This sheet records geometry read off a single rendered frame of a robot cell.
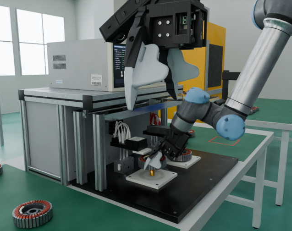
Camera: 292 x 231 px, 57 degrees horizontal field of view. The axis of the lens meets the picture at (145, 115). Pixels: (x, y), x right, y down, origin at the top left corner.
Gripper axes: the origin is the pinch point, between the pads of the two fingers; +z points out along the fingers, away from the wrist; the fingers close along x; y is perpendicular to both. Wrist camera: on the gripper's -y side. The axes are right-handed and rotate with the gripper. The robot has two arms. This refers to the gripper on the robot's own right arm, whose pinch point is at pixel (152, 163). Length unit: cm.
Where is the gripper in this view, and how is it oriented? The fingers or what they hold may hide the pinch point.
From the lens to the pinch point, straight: 108.0
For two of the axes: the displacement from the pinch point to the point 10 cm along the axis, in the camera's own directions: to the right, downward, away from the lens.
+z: -4.1, 8.0, 4.3
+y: 7.2, 5.7, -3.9
